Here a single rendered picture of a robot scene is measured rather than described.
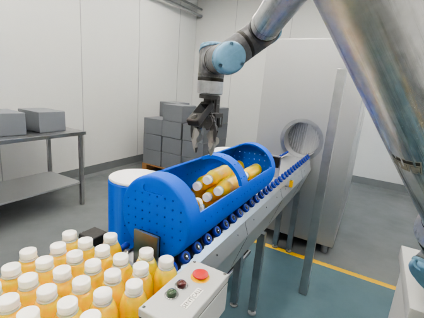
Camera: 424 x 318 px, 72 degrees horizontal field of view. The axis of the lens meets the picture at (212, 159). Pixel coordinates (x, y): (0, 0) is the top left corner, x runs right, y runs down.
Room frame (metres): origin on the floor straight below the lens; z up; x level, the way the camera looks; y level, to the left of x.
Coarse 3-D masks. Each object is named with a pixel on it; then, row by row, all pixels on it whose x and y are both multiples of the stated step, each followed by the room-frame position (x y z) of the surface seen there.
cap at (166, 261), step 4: (164, 256) 0.69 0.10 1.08; (168, 256) 0.69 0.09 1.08; (160, 260) 0.67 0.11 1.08; (164, 260) 0.67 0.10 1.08; (168, 260) 0.67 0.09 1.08; (172, 260) 0.68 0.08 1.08; (160, 264) 0.67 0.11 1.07; (164, 264) 0.66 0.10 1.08; (168, 264) 0.66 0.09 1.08; (172, 264) 0.67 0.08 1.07; (164, 268) 0.66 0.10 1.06; (168, 268) 0.66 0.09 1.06
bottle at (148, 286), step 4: (132, 272) 0.64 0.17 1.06; (148, 272) 0.65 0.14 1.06; (132, 276) 0.63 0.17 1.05; (136, 276) 0.63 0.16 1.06; (140, 276) 0.63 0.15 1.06; (144, 276) 0.63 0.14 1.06; (148, 276) 0.64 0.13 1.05; (144, 280) 0.63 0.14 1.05; (148, 280) 0.63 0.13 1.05; (152, 280) 0.65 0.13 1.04; (144, 284) 0.62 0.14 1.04; (148, 284) 0.63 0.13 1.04; (152, 284) 0.64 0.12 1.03; (144, 288) 0.62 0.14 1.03; (148, 288) 0.62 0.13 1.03; (152, 288) 0.64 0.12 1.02; (148, 292) 0.62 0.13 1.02; (152, 292) 0.64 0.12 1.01; (148, 296) 0.62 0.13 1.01
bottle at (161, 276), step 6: (156, 270) 0.67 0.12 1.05; (162, 270) 0.66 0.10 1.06; (168, 270) 0.66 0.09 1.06; (174, 270) 0.68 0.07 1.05; (156, 276) 0.66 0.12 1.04; (162, 276) 0.65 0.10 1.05; (168, 276) 0.66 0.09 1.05; (174, 276) 0.67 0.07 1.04; (156, 282) 0.65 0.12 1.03; (162, 282) 0.65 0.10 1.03; (156, 288) 0.65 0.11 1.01
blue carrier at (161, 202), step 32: (192, 160) 1.21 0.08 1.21; (224, 160) 1.22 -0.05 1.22; (256, 160) 1.63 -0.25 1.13; (128, 192) 0.94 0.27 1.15; (160, 192) 0.88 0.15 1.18; (192, 192) 0.89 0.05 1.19; (256, 192) 1.39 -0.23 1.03; (128, 224) 0.94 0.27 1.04; (160, 224) 0.87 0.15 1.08; (192, 224) 0.83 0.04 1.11; (160, 256) 0.87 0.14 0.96
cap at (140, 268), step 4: (136, 264) 0.64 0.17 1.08; (140, 264) 0.65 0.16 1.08; (144, 264) 0.65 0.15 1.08; (148, 264) 0.65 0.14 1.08; (132, 268) 0.64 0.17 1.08; (136, 268) 0.63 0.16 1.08; (140, 268) 0.63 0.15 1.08; (144, 268) 0.63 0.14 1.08; (148, 268) 0.64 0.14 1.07; (136, 272) 0.63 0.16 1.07; (140, 272) 0.63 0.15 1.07; (144, 272) 0.63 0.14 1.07
